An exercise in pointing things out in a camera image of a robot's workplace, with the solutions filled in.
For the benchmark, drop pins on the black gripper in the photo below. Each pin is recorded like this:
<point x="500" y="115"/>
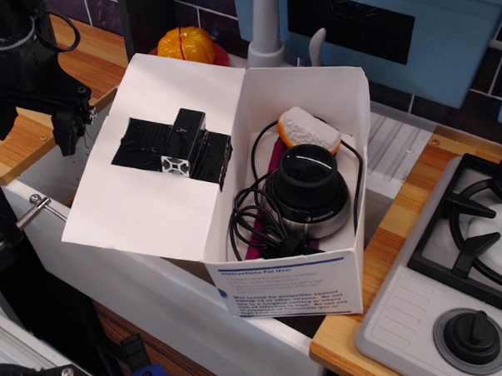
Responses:
<point x="65" y="99"/>

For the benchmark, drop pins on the white cardboard box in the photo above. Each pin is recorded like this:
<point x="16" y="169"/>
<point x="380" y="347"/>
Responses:
<point x="176" y="217"/>

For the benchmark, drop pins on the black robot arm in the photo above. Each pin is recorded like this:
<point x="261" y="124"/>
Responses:
<point x="32" y="78"/>

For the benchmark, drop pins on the metal clamp with screw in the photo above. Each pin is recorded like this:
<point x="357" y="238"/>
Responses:
<point x="11" y="233"/>

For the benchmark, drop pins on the orange toy pumpkin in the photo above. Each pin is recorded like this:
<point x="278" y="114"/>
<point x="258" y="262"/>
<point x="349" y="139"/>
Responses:
<point x="193" y="44"/>

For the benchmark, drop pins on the white toy sink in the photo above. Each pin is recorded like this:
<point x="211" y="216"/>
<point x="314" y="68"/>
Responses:
<point x="175" y="301"/>

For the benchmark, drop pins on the grey toy faucet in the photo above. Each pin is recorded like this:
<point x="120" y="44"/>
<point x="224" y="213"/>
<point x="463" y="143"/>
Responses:
<point x="265" y="49"/>

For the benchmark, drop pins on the white orange toy slice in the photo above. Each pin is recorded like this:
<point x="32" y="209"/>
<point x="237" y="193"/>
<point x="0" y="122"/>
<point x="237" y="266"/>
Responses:
<point x="298" y="127"/>

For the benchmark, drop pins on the light blue toy microwave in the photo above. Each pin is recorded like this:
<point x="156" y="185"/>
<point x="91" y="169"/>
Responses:
<point x="427" y="57"/>

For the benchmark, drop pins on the white toy stove top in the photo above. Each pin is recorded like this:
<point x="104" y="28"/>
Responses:
<point x="398" y="328"/>

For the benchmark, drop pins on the black burner grate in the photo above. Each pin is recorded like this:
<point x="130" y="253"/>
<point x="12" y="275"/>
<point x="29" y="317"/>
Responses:
<point x="462" y="241"/>

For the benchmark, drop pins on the black stove knob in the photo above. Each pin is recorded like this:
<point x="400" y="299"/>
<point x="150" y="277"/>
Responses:
<point x="470" y="341"/>

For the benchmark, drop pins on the black taped aluminium handle block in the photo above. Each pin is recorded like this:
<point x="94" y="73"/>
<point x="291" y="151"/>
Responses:
<point x="184" y="148"/>

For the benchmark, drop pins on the aluminium frame rail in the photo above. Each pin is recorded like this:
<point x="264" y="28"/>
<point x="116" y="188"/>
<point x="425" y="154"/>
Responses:
<point x="20" y="348"/>

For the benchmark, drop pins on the black 3D mouse with cable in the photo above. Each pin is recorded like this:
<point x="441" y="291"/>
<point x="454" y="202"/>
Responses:
<point x="311" y="195"/>

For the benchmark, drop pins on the blue black clamp handle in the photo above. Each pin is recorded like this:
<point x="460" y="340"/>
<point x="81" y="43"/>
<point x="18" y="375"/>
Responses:
<point x="137" y="358"/>

